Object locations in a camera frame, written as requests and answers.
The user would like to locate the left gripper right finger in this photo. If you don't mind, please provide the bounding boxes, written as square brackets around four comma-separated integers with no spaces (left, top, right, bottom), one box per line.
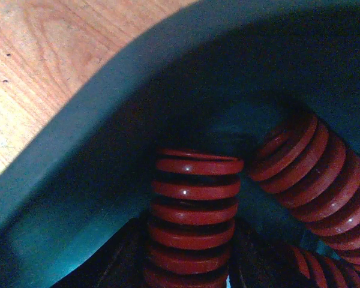
[229,217,294,287]

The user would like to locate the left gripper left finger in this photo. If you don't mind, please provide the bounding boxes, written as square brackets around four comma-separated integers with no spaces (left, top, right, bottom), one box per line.
[53,217,147,287]

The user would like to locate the red spring three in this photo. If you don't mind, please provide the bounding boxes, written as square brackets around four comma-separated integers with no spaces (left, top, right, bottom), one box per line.
[280,244,360,287]

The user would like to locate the red spring one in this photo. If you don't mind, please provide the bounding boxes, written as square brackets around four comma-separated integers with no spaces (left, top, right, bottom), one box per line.
[142,148,244,287]

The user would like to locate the red spring two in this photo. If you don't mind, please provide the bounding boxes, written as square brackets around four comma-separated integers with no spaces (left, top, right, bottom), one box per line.
[248,112,360,272]

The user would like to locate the dark green plastic tray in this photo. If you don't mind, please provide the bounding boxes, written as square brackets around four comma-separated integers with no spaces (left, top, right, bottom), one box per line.
[0,1,360,287]

